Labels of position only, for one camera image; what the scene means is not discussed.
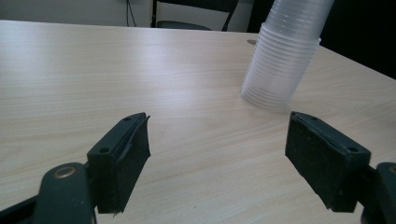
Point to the black folding chair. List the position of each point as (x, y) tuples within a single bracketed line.
[(180, 25)]

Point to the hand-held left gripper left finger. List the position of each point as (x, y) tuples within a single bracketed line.
[(120, 165)]

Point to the stack of clear plastic cups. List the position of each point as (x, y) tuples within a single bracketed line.
[(280, 68)]

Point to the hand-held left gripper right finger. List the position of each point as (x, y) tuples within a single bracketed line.
[(323, 161)]

